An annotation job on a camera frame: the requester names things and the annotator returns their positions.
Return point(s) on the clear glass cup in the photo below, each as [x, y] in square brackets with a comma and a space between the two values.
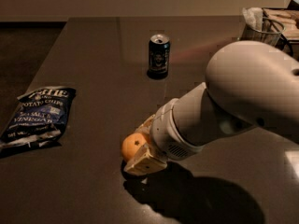
[265, 30]

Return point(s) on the wooden tray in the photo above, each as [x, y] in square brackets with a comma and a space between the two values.
[289, 18]

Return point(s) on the orange fruit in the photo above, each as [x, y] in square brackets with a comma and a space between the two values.
[131, 144]

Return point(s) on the dark blue pepsi can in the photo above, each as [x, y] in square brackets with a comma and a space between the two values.
[159, 51]

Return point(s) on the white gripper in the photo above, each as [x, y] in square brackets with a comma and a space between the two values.
[166, 131]

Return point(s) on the white napkin in cup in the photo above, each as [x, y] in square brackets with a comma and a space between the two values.
[253, 17]

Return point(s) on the blue potato chips bag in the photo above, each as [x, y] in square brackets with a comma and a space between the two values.
[40, 119]

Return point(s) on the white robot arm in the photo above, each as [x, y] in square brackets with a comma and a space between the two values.
[248, 84]

